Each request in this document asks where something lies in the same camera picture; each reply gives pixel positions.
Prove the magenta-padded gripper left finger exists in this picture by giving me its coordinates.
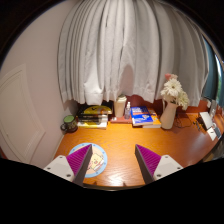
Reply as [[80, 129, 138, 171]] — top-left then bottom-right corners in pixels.
[[43, 143, 94, 187]]

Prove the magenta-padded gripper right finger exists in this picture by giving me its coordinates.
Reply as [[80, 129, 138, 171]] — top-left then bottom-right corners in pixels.
[[134, 143, 184, 185]]

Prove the round cartoon-print mouse pad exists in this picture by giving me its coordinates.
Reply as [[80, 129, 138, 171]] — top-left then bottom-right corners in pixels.
[[68, 142, 108, 179]]

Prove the dark mug with green inside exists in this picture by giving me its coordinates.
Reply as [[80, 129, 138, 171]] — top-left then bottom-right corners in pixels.
[[60, 114, 79, 134]]

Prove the orange book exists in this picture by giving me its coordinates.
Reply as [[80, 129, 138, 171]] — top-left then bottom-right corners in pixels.
[[133, 113, 162, 129]]

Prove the white ceramic vase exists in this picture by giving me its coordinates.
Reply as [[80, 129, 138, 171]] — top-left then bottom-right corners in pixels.
[[159, 99, 179, 130]]

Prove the yellow and white book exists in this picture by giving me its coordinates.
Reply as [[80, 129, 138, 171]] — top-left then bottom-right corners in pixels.
[[77, 120, 109, 130]]

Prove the blue book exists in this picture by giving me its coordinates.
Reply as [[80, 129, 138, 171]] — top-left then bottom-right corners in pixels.
[[130, 105, 154, 127]]

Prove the white panelled door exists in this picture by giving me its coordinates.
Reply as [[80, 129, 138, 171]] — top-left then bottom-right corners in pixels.
[[0, 63, 46, 164]]

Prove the white flat device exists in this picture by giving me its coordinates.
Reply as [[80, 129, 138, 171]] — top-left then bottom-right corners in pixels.
[[197, 111, 214, 132]]

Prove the thin red book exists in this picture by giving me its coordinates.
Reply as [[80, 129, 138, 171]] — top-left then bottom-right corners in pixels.
[[109, 115, 133, 125]]

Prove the small clear pump bottle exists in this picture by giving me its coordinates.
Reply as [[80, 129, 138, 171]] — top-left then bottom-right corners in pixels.
[[124, 101, 132, 120]]

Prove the yellow and black book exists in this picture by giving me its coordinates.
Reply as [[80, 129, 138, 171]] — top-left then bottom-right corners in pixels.
[[78, 104, 114, 117]]

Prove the white lidded tumbler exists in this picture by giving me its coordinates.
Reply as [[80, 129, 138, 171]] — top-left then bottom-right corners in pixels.
[[113, 94, 128, 118]]

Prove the glass window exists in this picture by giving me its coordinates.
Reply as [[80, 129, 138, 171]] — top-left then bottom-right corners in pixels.
[[203, 36, 224, 108]]

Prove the white pleated curtain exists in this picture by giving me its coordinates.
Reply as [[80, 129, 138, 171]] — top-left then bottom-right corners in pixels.
[[57, 0, 210, 107]]

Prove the black cable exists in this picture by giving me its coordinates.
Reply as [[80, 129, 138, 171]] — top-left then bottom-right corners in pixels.
[[174, 114, 194, 129]]

